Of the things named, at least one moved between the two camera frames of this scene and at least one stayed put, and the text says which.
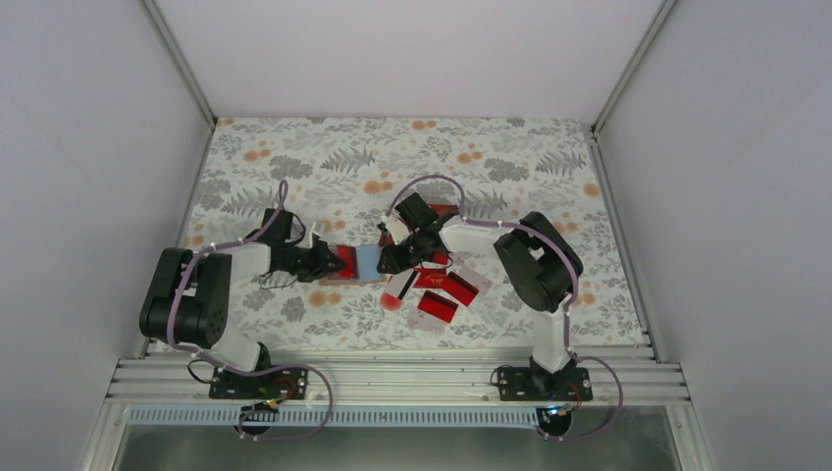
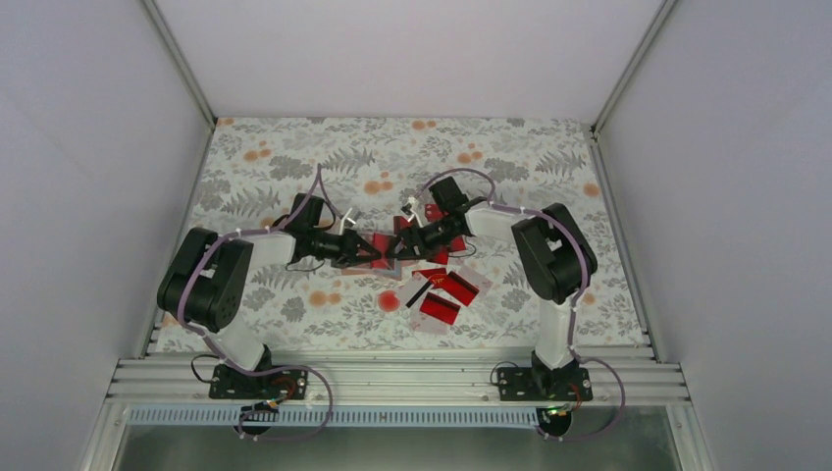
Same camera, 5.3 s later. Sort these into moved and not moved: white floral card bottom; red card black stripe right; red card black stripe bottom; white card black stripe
Moved: white card black stripe
Not moved: white floral card bottom; red card black stripe bottom; red card black stripe right
